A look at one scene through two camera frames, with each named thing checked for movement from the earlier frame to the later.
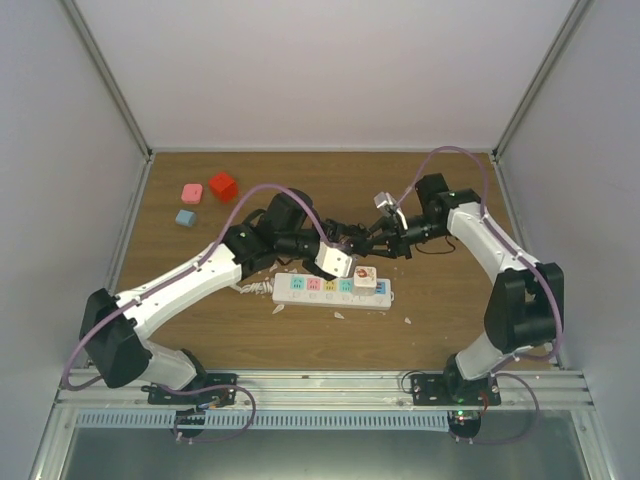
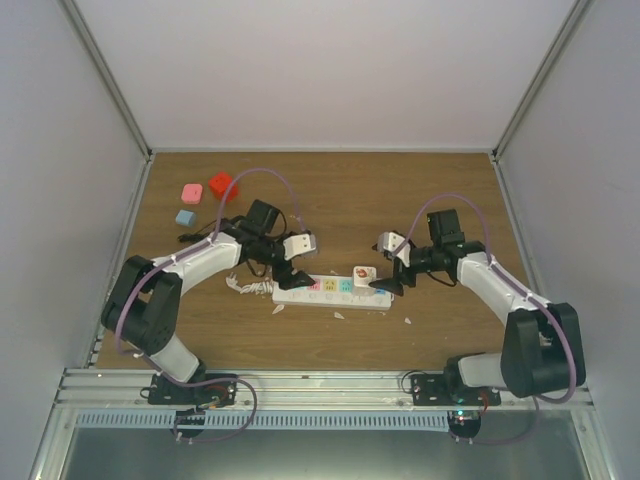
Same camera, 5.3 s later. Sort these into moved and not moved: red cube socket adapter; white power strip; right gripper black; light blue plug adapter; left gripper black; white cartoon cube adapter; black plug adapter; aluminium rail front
Moved: left gripper black; right gripper black; black plug adapter
Not moved: white power strip; white cartoon cube adapter; aluminium rail front; red cube socket adapter; light blue plug adapter
